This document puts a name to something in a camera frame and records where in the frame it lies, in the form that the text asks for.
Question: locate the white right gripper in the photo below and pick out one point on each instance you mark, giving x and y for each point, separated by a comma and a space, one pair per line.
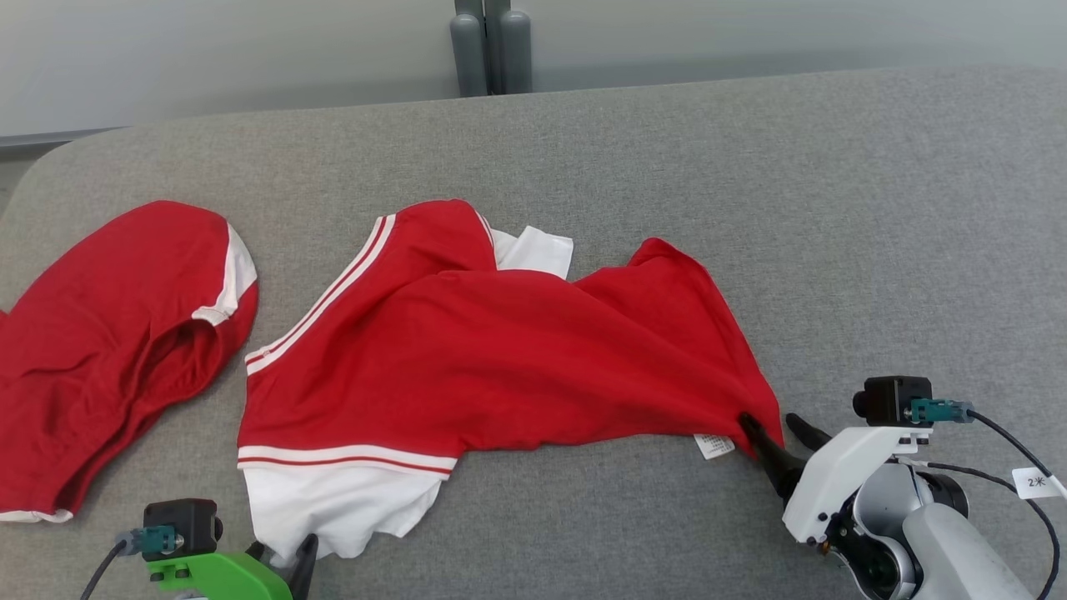
842, 475

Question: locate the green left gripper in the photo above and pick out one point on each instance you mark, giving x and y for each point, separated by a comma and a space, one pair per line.
217, 579

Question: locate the grey partition post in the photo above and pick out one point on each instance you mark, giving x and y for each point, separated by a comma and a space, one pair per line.
515, 54
468, 58

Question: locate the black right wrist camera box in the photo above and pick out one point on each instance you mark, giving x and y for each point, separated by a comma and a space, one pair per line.
892, 398

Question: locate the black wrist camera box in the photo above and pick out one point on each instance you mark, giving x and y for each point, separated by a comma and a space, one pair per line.
892, 398
179, 517

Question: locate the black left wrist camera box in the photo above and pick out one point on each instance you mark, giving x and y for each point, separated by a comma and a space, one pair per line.
179, 517

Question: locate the grey wall skirting strip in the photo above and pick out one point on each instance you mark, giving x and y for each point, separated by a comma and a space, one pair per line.
50, 137

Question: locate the red shorts white stripe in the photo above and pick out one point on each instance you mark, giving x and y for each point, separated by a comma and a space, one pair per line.
100, 333

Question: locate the red white basketball jersey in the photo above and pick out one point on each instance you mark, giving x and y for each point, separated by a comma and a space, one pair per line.
500, 358

